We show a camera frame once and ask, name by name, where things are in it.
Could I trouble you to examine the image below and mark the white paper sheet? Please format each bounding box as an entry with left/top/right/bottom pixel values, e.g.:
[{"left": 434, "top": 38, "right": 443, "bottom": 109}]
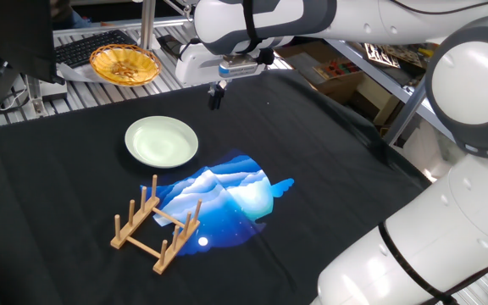
[{"left": 56, "top": 62, "right": 101, "bottom": 84}]

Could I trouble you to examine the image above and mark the silver and blue wrist camera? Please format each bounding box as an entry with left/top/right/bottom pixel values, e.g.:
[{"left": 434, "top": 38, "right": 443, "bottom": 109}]
[{"left": 218, "top": 54, "right": 259, "bottom": 80}]

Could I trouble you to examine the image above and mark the laser-cut wooden sheet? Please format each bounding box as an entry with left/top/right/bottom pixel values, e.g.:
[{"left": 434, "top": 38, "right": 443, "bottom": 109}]
[{"left": 362, "top": 42, "right": 424, "bottom": 69}]

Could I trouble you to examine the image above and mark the grey metal shelf frame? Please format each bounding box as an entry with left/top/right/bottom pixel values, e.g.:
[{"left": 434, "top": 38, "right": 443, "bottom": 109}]
[{"left": 324, "top": 38, "right": 455, "bottom": 146}]

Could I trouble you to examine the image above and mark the aluminium bracket with white box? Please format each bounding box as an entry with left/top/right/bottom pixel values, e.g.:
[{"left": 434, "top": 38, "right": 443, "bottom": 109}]
[{"left": 25, "top": 75, "right": 69, "bottom": 118}]

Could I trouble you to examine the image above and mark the yellow wicker basket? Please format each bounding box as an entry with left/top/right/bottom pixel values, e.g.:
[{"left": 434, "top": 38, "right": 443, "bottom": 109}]
[{"left": 89, "top": 43, "right": 163, "bottom": 87}]

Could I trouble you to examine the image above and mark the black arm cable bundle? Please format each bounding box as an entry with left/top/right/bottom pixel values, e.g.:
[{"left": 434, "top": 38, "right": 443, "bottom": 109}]
[{"left": 438, "top": 253, "right": 488, "bottom": 305}]

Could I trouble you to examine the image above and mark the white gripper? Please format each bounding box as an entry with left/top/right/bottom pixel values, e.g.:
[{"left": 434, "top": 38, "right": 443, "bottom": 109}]
[{"left": 175, "top": 42, "right": 275, "bottom": 112}]

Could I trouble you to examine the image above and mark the black computer keyboard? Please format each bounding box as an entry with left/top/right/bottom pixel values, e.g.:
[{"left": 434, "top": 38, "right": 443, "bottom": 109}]
[{"left": 54, "top": 29, "right": 138, "bottom": 69}]

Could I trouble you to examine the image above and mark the pale green round plate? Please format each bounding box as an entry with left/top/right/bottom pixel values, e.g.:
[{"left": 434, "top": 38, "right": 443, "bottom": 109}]
[{"left": 124, "top": 115, "right": 200, "bottom": 169}]

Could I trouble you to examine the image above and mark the black monitor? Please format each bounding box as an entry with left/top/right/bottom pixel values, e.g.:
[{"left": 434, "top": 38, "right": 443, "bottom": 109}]
[{"left": 0, "top": 0, "right": 65, "bottom": 85}]

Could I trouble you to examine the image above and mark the brown cardboard box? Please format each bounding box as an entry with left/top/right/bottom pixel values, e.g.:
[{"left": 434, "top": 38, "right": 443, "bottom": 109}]
[{"left": 274, "top": 41, "right": 366, "bottom": 105}]

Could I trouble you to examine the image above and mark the black cloth with blue print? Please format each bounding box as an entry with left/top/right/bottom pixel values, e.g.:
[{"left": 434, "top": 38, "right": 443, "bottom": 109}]
[{"left": 0, "top": 69, "right": 434, "bottom": 305}]

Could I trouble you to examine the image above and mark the black phone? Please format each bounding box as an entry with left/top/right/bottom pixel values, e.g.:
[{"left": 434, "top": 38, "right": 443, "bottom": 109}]
[{"left": 157, "top": 34, "right": 185, "bottom": 58}]

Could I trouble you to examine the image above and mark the person in blue jeans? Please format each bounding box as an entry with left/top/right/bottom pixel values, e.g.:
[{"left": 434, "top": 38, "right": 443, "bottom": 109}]
[{"left": 50, "top": 0, "right": 93, "bottom": 31}]

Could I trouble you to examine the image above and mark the aluminium upright post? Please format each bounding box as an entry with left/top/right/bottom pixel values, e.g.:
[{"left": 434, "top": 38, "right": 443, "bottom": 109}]
[{"left": 139, "top": 0, "right": 157, "bottom": 51}]

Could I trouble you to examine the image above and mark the wooden peg dish rack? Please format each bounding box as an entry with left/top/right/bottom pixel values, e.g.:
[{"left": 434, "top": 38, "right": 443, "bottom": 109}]
[{"left": 109, "top": 174, "right": 203, "bottom": 275}]

